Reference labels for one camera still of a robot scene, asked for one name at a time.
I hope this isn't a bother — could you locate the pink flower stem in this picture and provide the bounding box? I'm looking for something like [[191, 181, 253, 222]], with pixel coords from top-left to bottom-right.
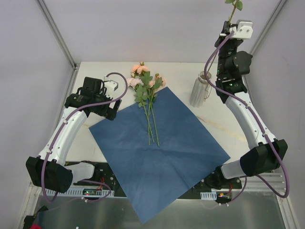
[[127, 73, 166, 146], [225, 0, 243, 24], [128, 62, 155, 145]]

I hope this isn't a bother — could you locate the cream printed ribbon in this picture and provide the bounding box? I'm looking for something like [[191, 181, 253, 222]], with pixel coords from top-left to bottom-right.
[[196, 115, 247, 143]]

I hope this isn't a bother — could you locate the blue wrapping paper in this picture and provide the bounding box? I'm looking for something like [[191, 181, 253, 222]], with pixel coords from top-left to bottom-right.
[[90, 88, 230, 223]]

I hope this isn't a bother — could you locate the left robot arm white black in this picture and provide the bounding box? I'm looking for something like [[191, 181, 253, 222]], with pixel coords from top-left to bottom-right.
[[26, 76, 122, 193]]

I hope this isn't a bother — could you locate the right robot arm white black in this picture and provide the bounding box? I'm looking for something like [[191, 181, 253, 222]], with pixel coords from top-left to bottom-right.
[[214, 20, 288, 188]]

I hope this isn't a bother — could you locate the white ribbed ceramic vase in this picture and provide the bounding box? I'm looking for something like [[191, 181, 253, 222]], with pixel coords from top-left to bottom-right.
[[189, 71, 211, 107]]

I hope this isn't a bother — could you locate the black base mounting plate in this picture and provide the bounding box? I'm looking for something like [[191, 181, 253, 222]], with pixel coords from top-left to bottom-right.
[[71, 161, 243, 202]]

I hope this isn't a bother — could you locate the red black object corner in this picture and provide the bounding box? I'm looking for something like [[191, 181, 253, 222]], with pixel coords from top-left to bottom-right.
[[22, 206, 49, 229]]

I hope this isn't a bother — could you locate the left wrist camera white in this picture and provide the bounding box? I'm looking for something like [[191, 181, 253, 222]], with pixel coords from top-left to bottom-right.
[[104, 76, 119, 98]]

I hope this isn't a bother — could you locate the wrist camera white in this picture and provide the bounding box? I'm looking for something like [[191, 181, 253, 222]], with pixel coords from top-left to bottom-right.
[[104, 76, 119, 98], [229, 20, 253, 40]]

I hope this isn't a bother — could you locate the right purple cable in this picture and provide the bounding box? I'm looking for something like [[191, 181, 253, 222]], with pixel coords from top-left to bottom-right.
[[204, 31, 291, 199]]

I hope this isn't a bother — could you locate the purple cable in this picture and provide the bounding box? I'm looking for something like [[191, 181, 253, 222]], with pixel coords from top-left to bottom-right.
[[41, 72, 128, 203], [204, 31, 291, 199]]

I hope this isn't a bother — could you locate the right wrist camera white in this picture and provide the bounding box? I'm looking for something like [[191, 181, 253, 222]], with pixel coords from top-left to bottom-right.
[[229, 20, 253, 40]]

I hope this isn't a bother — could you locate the right aluminium frame post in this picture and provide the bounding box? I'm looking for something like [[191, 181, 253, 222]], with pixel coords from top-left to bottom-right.
[[249, 0, 288, 70]]

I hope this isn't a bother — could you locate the aluminium frame post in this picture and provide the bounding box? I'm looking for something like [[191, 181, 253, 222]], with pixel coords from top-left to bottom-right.
[[35, 0, 77, 69], [249, 0, 288, 70]]

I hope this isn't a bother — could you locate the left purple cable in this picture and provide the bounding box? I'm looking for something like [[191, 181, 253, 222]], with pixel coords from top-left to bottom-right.
[[41, 72, 128, 203]]

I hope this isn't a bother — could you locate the left white cable duct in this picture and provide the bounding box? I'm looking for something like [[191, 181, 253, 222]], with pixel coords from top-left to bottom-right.
[[39, 187, 115, 198]]

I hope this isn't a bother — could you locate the white cable duct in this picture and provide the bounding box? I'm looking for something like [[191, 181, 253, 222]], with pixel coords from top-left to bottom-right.
[[200, 191, 217, 201], [39, 187, 115, 198]]

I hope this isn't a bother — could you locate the left aluminium frame post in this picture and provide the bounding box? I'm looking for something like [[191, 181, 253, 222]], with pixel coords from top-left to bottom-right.
[[35, 0, 77, 69]]

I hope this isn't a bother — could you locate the right white cable duct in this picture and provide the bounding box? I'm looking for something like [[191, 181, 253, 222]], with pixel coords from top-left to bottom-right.
[[200, 191, 217, 201]]

